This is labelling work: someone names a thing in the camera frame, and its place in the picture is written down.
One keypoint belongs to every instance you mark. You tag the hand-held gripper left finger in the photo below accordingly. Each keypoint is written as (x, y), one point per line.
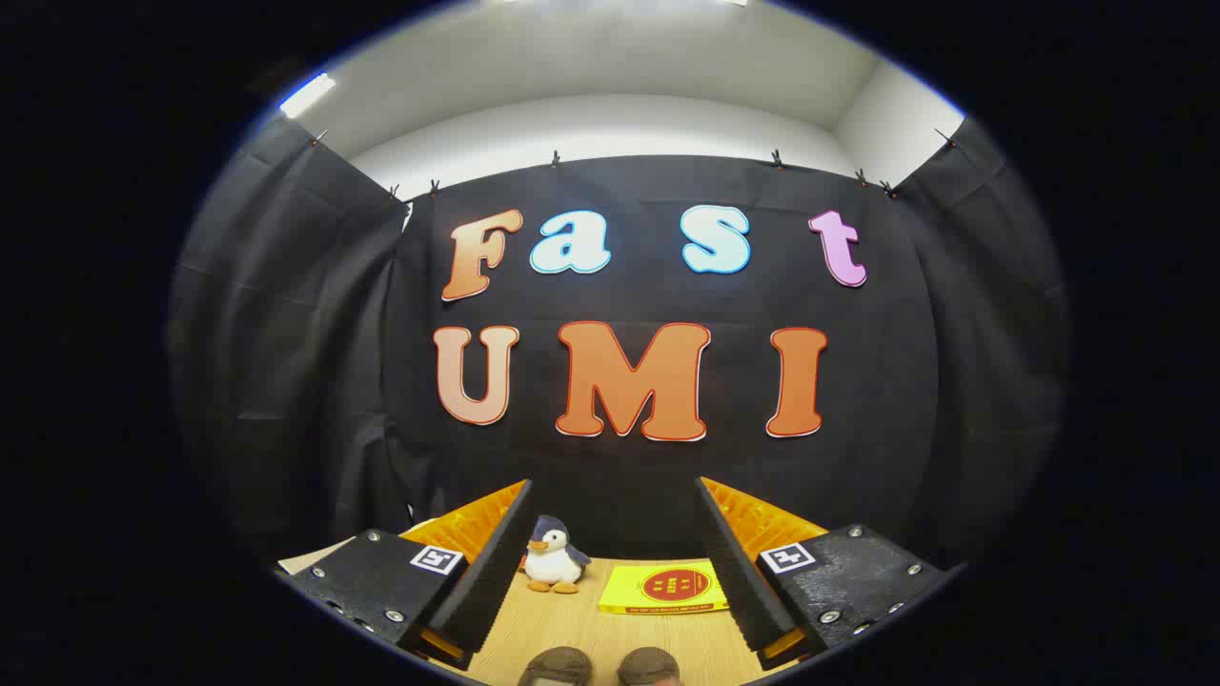
(496, 572)

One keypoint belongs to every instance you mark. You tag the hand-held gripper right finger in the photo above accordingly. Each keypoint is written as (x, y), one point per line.
(734, 572)

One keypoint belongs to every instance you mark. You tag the brown fuzzy shoe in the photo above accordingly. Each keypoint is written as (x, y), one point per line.
(556, 669)
(648, 669)

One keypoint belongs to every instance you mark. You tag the penguin plush toy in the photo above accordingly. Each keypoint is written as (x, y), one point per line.
(553, 564)

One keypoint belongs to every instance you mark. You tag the yellow book with red circle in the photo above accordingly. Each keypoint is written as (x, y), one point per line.
(667, 586)

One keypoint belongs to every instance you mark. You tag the row of black cloth clips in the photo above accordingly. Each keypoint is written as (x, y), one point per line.
(556, 159)

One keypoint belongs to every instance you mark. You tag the ceiling light panel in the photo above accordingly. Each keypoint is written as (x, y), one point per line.
(307, 94)

